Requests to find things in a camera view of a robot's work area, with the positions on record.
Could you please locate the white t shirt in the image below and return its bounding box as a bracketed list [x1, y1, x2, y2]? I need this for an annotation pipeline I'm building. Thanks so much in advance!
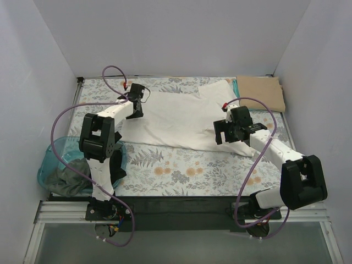
[120, 80, 254, 157]

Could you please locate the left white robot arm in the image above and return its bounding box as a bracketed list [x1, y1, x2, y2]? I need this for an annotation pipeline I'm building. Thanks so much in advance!
[79, 83, 147, 220]

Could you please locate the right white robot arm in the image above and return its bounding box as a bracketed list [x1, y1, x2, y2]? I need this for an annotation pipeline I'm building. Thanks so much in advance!
[213, 104, 328, 219]

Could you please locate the floral table cloth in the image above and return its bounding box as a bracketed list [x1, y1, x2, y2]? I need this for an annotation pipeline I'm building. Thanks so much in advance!
[68, 77, 295, 196]

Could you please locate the folded teal t shirt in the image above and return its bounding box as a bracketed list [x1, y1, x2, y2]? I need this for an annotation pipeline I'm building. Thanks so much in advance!
[232, 79, 266, 111]

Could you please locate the folded tan t shirt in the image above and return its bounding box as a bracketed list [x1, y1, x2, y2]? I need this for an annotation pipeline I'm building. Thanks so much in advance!
[236, 75, 285, 112]

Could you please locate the teal plastic basket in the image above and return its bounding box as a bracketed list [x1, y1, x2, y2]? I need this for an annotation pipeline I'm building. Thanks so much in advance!
[37, 136, 128, 195]

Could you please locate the grey t shirt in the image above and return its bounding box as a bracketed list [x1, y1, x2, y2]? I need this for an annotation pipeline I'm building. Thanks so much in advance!
[43, 166, 92, 197]

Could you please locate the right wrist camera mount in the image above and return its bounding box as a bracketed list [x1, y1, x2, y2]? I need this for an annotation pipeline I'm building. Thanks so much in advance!
[222, 103, 238, 123]

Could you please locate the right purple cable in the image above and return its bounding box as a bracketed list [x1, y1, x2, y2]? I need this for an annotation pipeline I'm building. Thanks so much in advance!
[222, 97, 290, 240]

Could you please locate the purple cable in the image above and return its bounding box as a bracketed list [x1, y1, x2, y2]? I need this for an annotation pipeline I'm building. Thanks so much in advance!
[51, 65, 136, 248]
[222, 97, 290, 240]

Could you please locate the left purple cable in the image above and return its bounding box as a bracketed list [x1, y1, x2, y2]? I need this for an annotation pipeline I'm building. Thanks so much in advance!
[51, 65, 136, 248]

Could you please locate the aluminium frame rail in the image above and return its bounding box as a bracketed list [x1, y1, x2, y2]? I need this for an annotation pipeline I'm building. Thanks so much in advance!
[24, 201, 343, 263]

